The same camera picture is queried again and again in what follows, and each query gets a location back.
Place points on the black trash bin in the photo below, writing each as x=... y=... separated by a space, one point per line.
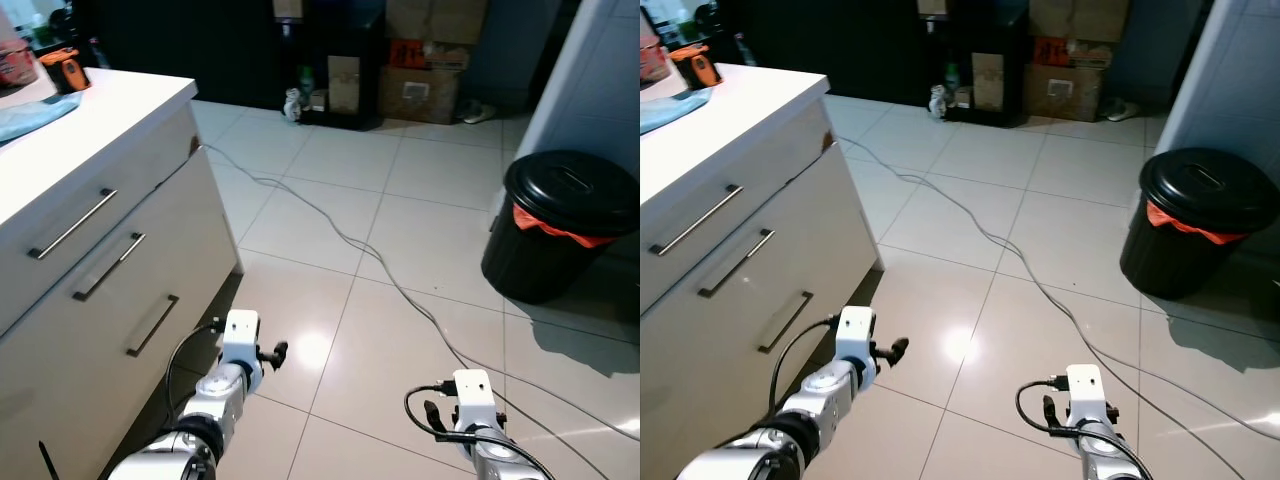
x=540 y=270
x=1170 y=265

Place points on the plain cardboard box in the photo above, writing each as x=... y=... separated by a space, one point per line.
x=1080 y=18
x=435 y=20

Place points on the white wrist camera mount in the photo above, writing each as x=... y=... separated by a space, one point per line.
x=1085 y=390
x=856 y=330
x=240 y=335
x=475 y=395

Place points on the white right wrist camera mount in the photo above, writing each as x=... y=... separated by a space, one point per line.
x=1085 y=390
x=475 y=395

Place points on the narrow upright cardboard box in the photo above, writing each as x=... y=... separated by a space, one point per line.
x=345 y=85
x=988 y=82

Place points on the orange bin liner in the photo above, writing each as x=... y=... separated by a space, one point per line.
x=1165 y=218
x=535 y=222

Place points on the green bottle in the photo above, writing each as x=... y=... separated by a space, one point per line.
x=307 y=85
x=953 y=82

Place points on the red printed carton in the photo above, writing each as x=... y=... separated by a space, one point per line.
x=410 y=53

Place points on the red snack package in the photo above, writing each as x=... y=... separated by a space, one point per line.
x=15 y=65
x=652 y=60

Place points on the white drawer cabinet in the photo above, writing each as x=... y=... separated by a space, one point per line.
x=700 y=400
x=60 y=400

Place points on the orange black handheld device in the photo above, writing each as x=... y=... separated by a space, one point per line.
x=68 y=72
x=698 y=68

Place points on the labelled cardboard box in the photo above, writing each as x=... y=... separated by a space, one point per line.
x=420 y=95
x=1060 y=92

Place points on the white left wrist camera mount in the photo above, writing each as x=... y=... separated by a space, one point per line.
x=240 y=335
x=856 y=330

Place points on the small white figurine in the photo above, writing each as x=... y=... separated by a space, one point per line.
x=293 y=105
x=938 y=102

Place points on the light blue cloth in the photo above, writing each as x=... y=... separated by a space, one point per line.
x=30 y=115
x=665 y=108

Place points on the black shelf unit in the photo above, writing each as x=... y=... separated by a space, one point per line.
x=372 y=60
x=1015 y=60

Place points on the white shoe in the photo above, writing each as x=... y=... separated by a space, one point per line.
x=1122 y=110
x=480 y=112

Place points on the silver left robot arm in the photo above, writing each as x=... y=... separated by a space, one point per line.
x=215 y=400
x=820 y=395

